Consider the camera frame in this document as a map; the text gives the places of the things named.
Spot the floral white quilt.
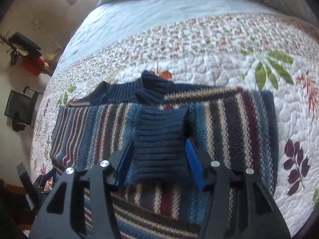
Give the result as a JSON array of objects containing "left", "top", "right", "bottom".
[{"left": 30, "top": 0, "right": 318, "bottom": 238}]

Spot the striped knit sweater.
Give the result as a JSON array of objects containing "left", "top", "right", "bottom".
[{"left": 50, "top": 71, "right": 279, "bottom": 238}]

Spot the red box on shelf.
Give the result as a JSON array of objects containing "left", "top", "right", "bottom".
[{"left": 22, "top": 56, "right": 47, "bottom": 76}]

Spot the black item on shelf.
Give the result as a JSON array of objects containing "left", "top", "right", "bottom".
[{"left": 8, "top": 32, "right": 42, "bottom": 58}]

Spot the black folding chair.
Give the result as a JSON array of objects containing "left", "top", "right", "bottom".
[{"left": 4, "top": 85, "right": 43, "bottom": 133}]

